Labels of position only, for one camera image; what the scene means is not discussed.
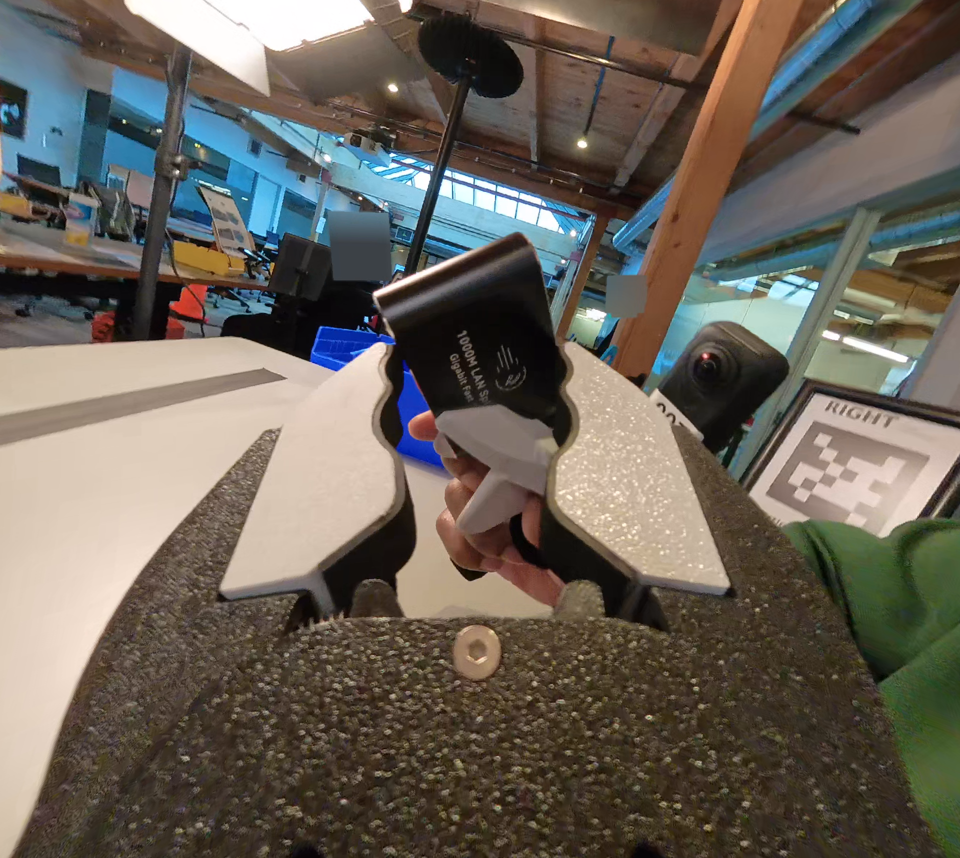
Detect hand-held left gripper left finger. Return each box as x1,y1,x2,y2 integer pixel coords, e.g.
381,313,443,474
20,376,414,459
217,339,419,619

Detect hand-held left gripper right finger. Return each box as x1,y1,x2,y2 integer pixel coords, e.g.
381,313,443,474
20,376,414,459
540,341,734,623

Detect black network switch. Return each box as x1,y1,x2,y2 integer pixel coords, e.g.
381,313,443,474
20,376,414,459
372,232,575,428

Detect person's right forearm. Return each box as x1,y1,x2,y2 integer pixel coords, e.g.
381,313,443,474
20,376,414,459
783,517,960,858

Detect person's right hand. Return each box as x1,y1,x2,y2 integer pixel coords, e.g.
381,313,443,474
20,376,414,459
408,412,567,608

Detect blue plastic bin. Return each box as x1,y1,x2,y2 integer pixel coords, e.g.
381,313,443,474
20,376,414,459
311,326,451,469

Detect orange traffic cone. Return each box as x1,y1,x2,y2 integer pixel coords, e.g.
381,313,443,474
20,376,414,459
168,283,213,327

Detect black monitor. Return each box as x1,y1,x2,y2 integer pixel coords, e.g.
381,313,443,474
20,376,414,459
267,233,335,300

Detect yellow plastic bin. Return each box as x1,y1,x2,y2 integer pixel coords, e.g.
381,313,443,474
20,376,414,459
171,242,249,278

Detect small poster board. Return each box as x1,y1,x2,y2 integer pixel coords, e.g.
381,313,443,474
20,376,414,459
195,185,258,252

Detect dark light stand pole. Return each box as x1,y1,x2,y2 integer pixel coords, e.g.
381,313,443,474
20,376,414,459
133,44,195,342

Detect long wooden table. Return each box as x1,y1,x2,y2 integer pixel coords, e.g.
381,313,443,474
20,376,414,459
0,217,273,289

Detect black round lamp on pole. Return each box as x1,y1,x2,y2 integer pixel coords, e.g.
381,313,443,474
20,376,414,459
405,12,526,274

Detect wooden support post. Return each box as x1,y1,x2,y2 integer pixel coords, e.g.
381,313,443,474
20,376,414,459
615,0,856,379

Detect metal ceiling duct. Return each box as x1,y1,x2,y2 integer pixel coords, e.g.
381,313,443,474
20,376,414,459
611,0,960,252

